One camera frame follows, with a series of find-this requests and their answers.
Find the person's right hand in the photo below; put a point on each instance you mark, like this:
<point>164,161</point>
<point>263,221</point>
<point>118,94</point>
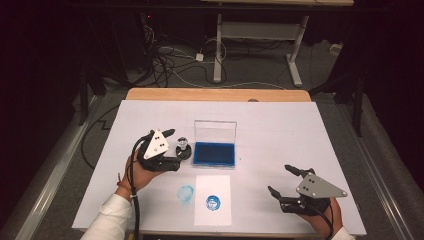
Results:
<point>326,220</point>

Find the grey metal rail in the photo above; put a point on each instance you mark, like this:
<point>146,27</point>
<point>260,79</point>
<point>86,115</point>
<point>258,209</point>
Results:
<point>50,180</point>
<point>376,180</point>

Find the white power adapter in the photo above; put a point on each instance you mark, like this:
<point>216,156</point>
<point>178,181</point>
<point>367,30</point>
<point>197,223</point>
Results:
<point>199,57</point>

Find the large white table cover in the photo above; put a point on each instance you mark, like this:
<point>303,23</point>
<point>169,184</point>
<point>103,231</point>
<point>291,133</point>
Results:
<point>283,140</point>

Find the white floor box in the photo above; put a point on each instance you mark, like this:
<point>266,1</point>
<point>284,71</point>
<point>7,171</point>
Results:
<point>336,49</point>

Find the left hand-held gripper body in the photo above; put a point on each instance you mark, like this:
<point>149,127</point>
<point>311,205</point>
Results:
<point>156,146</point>

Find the white metal desk frame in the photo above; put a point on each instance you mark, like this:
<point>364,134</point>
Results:
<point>260,30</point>

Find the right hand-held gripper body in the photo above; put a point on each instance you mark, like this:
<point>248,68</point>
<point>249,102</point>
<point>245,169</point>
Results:
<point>318,188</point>

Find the blue ink pad clear case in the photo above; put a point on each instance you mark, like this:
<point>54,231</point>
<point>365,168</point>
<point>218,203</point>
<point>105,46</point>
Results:
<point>214,154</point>

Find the person's left hand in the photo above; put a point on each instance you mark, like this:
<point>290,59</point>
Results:
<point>141,178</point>

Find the small white paper sheet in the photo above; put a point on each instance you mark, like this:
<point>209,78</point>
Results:
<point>213,186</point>

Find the black metal stand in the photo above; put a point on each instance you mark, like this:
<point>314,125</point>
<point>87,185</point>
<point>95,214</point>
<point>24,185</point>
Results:
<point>358,110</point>

